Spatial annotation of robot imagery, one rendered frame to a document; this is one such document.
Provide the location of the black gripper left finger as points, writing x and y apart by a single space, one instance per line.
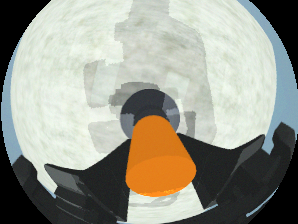
104 182

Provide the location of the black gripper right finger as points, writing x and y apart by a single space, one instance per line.
216 166

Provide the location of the orange knob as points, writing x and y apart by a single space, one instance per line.
158 163

